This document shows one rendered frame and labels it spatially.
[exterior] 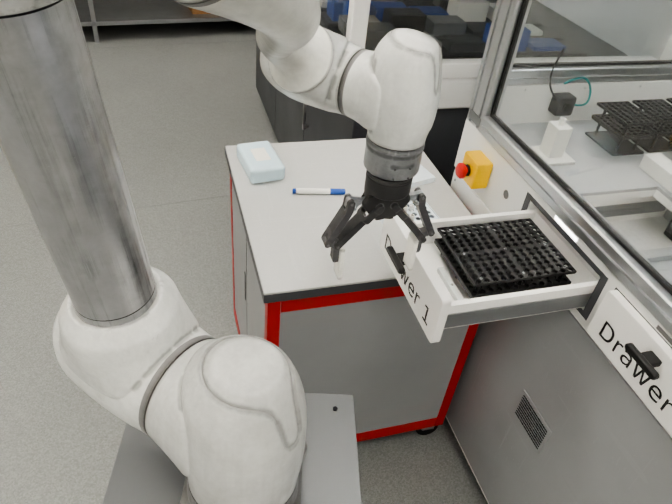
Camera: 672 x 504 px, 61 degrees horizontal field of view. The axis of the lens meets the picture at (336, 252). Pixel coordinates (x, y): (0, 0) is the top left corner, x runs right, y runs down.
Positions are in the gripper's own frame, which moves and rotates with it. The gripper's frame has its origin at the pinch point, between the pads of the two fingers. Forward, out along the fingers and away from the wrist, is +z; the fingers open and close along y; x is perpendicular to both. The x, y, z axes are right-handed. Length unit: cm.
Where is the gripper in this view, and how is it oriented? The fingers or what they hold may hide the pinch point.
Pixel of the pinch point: (373, 265)
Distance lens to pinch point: 104.6
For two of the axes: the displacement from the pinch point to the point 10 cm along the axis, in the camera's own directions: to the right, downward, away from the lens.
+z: -0.9, 7.7, 6.3
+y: 9.6, -1.1, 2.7
